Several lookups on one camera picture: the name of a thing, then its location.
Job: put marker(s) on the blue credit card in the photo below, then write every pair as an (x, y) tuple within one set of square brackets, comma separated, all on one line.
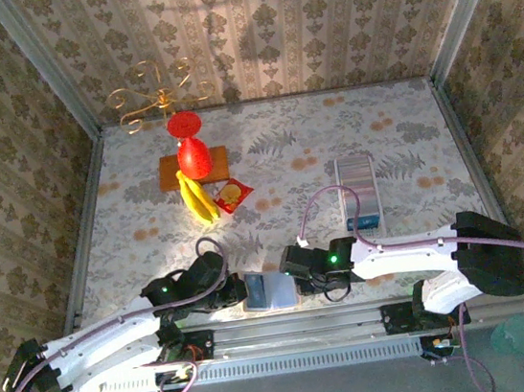
[(256, 291), (367, 222)]

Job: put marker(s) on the beige card holder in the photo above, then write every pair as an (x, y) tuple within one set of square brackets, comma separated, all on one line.
[(281, 290)]

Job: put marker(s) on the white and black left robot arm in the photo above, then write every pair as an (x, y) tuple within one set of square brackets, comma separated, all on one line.
[(106, 335)]

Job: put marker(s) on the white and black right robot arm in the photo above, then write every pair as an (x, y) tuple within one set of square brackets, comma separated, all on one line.
[(405, 254)]

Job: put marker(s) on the stack of credit cards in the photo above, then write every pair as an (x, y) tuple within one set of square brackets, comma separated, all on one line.
[(357, 183)]

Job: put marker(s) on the white card tray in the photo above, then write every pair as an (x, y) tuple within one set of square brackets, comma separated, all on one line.
[(352, 157)]

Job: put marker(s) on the small controller board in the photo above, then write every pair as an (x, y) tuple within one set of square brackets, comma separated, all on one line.
[(438, 344), (174, 376)]

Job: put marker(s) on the yellow banana bunch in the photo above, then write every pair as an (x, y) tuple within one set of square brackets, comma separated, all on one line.
[(197, 199)]

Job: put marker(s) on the red snack packet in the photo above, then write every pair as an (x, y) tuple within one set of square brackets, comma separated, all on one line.
[(233, 195)]

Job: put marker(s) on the brown wooden board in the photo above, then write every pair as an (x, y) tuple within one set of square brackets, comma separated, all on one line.
[(168, 174)]

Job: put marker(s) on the red plastic goblet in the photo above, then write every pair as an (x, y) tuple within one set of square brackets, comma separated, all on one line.
[(194, 159)]

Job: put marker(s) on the floral patterned table cover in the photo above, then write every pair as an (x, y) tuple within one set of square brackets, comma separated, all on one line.
[(281, 121)]

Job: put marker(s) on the translucent green plastic cup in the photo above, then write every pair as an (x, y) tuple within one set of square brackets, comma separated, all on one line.
[(517, 336)]

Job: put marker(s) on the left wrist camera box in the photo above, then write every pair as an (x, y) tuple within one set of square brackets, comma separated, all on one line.
[(204, 269)]

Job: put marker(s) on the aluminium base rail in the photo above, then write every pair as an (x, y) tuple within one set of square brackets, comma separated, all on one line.
[(299, 329)]

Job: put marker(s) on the aluminium side rail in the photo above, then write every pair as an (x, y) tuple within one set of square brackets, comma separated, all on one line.
[(479, 177), (86, 229)]

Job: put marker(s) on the aluminium frame post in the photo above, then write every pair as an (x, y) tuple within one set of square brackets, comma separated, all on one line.
[(44, 65), (463, 10)]

